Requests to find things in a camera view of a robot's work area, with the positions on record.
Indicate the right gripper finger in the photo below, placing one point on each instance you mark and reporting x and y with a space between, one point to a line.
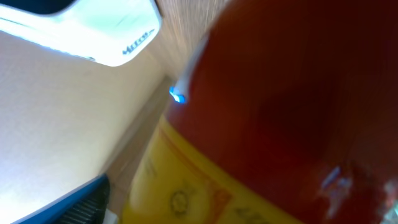
56 208

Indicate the yellow red sauce bottle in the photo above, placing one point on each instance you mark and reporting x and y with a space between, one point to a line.
286 114

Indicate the white barcode scanner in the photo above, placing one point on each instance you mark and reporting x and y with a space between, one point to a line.
109 32

